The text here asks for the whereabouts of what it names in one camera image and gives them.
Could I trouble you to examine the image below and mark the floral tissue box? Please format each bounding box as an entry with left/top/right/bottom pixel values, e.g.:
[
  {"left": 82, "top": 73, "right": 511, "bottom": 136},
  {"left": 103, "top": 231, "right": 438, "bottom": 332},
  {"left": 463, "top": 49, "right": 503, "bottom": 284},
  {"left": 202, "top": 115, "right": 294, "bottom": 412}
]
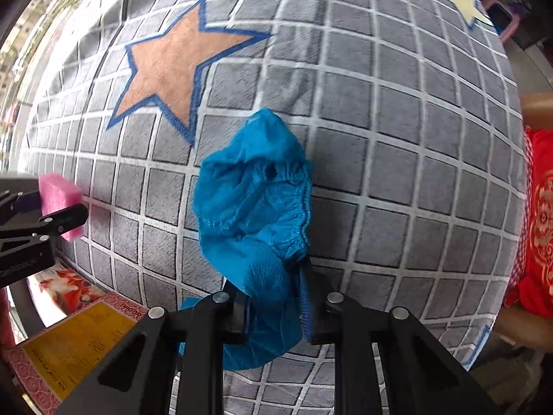
[{"left": 26, "top": 268, "right": 104, "bottom": 316}]

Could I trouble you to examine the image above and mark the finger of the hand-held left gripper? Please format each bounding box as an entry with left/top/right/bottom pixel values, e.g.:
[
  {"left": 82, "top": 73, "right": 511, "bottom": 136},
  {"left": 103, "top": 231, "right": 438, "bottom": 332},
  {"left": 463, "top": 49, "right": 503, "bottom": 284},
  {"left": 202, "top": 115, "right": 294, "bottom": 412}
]
[
  {"left": 0, "top": 189, "right": 43, "bottom": 226},
  {"left": 0, "top": 202, "right": 89, "bottom": 243}
]

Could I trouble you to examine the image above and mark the red embroidered cushion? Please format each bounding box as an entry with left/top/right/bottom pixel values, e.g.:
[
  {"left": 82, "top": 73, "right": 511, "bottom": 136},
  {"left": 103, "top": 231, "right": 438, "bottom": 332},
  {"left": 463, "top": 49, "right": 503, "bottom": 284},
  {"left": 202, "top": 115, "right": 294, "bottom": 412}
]
[{"left": 516, "top": 127, "right": 553, "bottom": 312}]

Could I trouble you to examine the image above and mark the blue shoe cover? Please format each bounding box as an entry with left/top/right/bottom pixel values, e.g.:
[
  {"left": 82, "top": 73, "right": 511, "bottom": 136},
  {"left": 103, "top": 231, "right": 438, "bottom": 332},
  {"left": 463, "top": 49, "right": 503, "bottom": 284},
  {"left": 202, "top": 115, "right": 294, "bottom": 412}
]
[{"left": 179, "top": 108, "right": 315, "bottom": 372}]

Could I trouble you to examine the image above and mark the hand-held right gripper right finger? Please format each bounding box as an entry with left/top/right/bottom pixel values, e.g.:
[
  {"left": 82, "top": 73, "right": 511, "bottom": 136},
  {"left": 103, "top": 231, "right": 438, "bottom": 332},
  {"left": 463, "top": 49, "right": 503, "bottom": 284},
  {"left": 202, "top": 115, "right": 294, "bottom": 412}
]
[{"left": 298, "top": 264, "right": 504, "bottom": 415}]

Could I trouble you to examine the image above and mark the pink plastic stool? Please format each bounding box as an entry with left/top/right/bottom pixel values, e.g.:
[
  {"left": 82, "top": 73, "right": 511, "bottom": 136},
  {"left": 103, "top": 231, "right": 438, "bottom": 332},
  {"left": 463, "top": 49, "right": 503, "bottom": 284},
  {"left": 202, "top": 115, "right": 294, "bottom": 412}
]
[{"left": 481, "top": 0, "right": 521, "bottom": 44}]

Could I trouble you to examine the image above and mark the red patterned box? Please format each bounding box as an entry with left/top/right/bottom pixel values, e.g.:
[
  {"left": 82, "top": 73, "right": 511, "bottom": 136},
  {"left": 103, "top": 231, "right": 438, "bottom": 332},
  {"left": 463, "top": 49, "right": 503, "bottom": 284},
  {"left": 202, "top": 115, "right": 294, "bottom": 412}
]
[{"left": 6, "top": 292, "right": 148, "bottom": 415}]

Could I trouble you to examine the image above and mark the grey checked star tablecloth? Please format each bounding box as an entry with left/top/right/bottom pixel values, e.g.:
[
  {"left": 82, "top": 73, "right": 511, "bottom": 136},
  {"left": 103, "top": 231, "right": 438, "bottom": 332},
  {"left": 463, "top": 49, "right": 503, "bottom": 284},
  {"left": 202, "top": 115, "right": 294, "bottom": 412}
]
[{"left": 26, "top": 0, "right": 530, "bottom": 415}]

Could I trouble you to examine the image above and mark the plain pink sponge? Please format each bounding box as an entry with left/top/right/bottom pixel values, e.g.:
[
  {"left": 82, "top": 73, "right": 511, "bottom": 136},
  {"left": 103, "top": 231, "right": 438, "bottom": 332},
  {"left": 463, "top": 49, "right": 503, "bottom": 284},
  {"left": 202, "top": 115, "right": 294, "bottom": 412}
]
[{"left": 38, "top": 173, "right": 87, "bottom": 243}]

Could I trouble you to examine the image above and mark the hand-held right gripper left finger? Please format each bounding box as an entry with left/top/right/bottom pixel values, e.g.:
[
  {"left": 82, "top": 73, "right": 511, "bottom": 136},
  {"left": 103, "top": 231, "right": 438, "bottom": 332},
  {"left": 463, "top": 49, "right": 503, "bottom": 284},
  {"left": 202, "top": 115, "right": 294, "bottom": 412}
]
[{"left": 56, "top": 287, "right": 249, "bottom": 415}]

